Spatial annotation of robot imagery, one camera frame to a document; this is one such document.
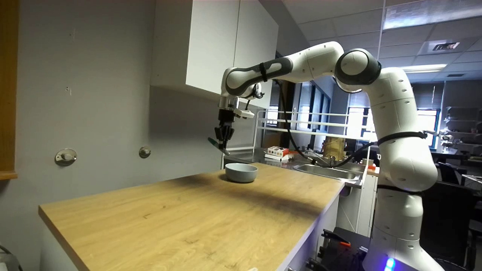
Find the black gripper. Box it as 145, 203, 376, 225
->
214, 95, 255, 147

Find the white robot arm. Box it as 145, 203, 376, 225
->
216, 40, 445, 271

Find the grey bowl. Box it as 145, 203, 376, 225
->
225, 162, 258, 183

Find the round wall fixture right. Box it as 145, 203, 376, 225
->
139, 146, 151, 159

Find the round wall fixture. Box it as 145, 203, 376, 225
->
55, 149, 77, 165
139, 146, 151, 159

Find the white wall cabinet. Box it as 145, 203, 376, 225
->
151, 0, 279, 99

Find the white wire shelf rack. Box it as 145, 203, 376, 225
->
257, 108, 377, 167

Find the round wall fixture left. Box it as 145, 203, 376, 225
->
55, 149, 77, 165

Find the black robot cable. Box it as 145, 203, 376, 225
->
258, 61, 431, 170

